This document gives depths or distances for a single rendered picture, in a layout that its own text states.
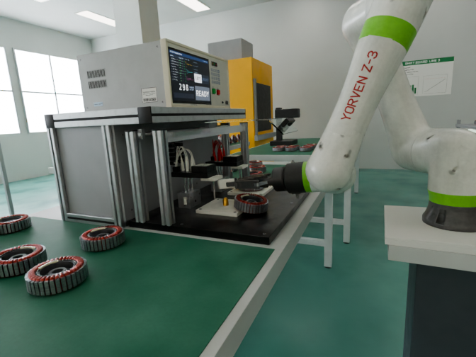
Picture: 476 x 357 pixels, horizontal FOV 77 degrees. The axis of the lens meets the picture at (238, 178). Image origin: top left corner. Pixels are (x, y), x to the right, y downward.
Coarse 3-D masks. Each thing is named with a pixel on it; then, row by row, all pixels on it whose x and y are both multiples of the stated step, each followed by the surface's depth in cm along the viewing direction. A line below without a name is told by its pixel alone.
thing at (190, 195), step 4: (180, 192) 106; (188, 192) 106; (192, 192) 105; (196, 192) 108; (180, 196) 105; (184, 196) 104; (188, 196) 104; (192, 196) 105; (196, 196) 108; (180, 200) 105; (188, 200) 104; (192, 200) 105; (196, 200) 108; (200, 200) 111; (180, 204) 106; (188, 204) 104; (192, 204) 105; (196, 204) 108; (188, 208) 105
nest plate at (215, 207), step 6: (216, 198) 112; (222, 198) 111; (210, 204) 104; (216, 204) 104; (222, 204) 104; (198, 210) 99; (204, 210) 98; (210, 210) 97; (216, 210) 97; (222, 210) 96; (228, 210) 96; (234, 210) 96; (234, 216) 93
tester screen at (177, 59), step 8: (176, 56) 95; (184, 56) 99; (176, 64) 96; (184, 64) 100; (192, 64) 104; (200, 64) 109; (176, 72) 96; (184, 72) 100; (192, 72) 104; (200, 72) 109; (176, 80) 96; (184, 80) 100; (192, 80) 104; (176, 88) 96; (192, 88) 104
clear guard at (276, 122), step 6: (222, 120) 133; (228, 120) 117; (234, 120) 115; (240, 120) 114; (246, 120) 113; (252, 120) 113; (270, 120) 110; (276, 120) 116; (282, 120) 123; (276, 126) 110; (288, 126) 123; (282, 132) 109; (288, 132) 116
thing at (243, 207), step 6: (234, 198) 96; (240, 198) 95; (246, 198) 100; (252, 198) 101; (258, 198) 100; (264, 198) 98; (234, 204) 96; (240, 204) 94; (246, 204) 93; (252, 204) 93; (258, 204) 93; (264, 204) 94; (240, 210) 94; (246, 210) 93; (252, 210) 93; (258, 210) 93; (264, 210) 95
